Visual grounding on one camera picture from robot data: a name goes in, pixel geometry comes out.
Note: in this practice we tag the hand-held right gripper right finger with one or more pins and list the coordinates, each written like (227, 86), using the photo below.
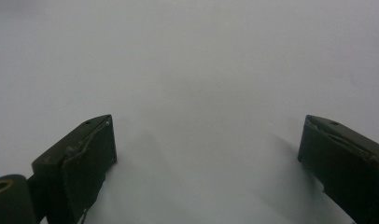
(352, 168)

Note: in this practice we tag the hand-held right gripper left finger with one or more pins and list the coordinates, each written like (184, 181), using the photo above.
(81, 165)

